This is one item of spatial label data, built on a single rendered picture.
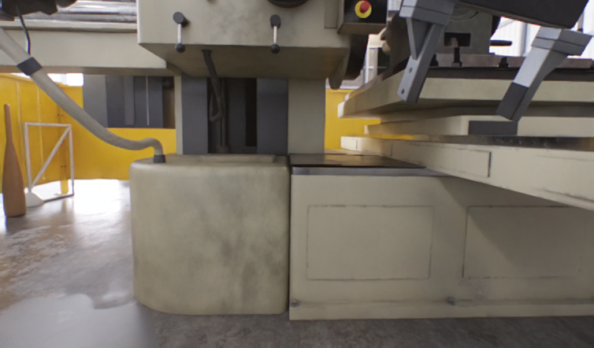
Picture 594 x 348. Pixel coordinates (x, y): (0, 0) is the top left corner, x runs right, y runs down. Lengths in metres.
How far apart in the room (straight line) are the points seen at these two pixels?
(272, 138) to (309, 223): 0.72
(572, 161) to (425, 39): 0.51
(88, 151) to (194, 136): 2.48
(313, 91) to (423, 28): 1.47
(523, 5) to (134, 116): 1.84
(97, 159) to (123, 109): 2.19
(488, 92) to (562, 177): 0.45
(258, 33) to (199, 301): 1.06
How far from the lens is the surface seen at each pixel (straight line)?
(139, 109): 1.96
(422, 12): 0.34
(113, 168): 4.06
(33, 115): 4.06
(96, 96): 2.08
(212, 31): 1.20
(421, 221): 1.32
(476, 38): 1.22
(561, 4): 0.41
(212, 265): 1.30
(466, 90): 1.13
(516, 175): 0.91
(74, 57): 1.71
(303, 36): 1.17
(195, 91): 1.85
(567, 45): 0.44
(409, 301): 1.43
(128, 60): 1.59
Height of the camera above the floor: 0.73
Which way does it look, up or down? 6 degrees down
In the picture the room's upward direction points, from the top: 1 degrees clockwise
